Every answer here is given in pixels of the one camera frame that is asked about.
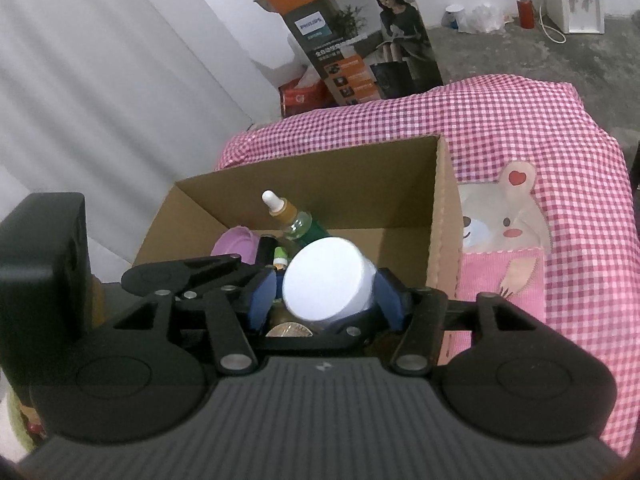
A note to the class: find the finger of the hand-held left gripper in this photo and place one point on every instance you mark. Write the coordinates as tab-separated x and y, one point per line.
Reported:
220	272
345	341

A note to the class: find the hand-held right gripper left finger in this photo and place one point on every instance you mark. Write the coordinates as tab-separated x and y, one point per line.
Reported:
262	300

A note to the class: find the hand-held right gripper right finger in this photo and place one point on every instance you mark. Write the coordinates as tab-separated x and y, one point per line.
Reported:
392	300

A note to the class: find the purple plastic lid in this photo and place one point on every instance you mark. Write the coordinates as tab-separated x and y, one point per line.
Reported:
232	245

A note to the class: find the gold lid jar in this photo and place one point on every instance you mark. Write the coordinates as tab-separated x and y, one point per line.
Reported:
290	330

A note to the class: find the green lip balm tube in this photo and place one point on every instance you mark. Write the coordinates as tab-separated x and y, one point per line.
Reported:
280	259

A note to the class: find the black cylinder battery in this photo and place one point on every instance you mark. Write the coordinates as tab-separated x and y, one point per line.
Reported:
266	250

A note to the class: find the white pill bottle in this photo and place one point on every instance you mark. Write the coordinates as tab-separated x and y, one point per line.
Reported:
325	280

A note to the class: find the green dropper bottle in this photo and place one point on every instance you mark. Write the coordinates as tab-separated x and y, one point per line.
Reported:
300	222

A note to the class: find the brown cardboard box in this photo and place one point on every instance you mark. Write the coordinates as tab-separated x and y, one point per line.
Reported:
350	185

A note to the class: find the red tissue pack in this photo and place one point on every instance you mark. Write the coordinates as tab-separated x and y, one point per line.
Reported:
305	97

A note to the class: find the white curtain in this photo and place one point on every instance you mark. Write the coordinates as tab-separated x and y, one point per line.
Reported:
100	85

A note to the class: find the pink checkered cloth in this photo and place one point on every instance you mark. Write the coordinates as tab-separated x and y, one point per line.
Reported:
525	125

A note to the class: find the orange appliance carton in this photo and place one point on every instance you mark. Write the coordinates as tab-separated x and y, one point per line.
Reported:
350	60

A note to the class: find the white bucket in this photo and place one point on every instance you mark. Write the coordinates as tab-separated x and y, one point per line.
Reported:
451	17

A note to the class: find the white plastic bag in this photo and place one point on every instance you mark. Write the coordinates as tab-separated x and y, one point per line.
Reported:
480	20

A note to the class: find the red thermos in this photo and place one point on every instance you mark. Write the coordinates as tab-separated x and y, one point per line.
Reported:
526	10

